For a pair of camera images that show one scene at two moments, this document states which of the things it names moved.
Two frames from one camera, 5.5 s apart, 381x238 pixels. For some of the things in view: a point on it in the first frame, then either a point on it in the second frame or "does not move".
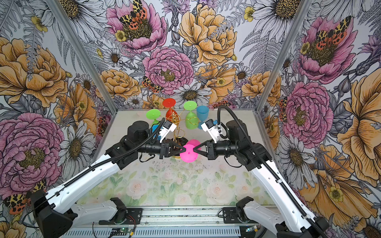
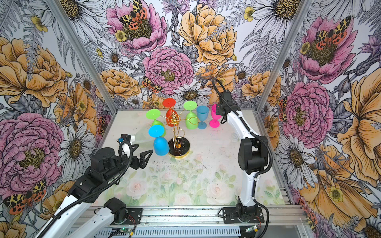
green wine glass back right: (191, 121) does not move
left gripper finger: (181, 148) -> (144, 157)
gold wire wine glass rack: (175, 118) does not move
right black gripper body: (223, 148) -> (218, 108)
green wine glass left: (153, 114) does not move
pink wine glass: (189, 155) -> (215, 123)
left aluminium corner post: (59, 12) does not move
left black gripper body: (155, 147) -> (134, 163)
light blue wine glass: (202, 115) does not move
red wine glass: (171, 114) does not move
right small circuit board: (250, 229) does not move
